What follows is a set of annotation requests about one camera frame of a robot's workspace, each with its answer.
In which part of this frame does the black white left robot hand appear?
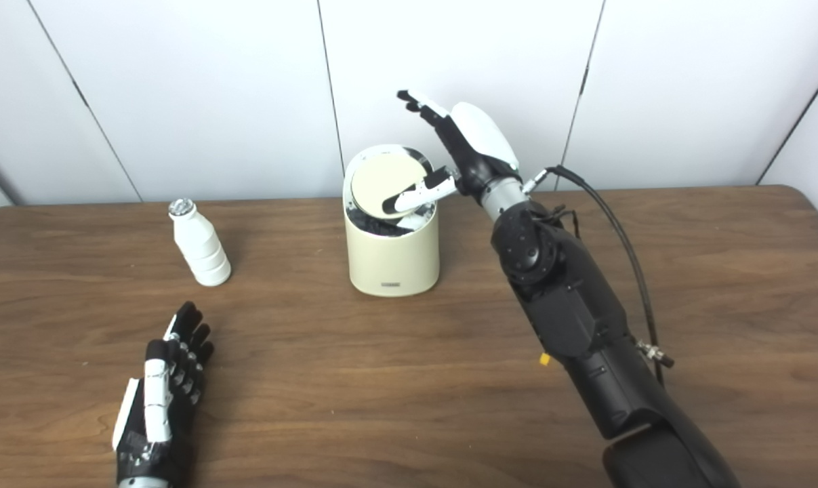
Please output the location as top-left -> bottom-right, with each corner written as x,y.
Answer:
112,302 -> 215,485

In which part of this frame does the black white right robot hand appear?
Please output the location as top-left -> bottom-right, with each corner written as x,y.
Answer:
382,89 -> 523,214

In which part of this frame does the cream round bin lid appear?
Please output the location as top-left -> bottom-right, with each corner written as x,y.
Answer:
351,153 -> 428,220

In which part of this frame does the cream-colored round bin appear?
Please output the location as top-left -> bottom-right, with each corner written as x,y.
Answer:
343,144 -> 441,298

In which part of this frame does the small white plastic bottle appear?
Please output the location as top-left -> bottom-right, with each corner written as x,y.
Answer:
168,198 -> 232,287

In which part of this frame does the black bin liner bag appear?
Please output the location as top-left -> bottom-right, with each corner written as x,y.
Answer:
346,205 -> 433,237

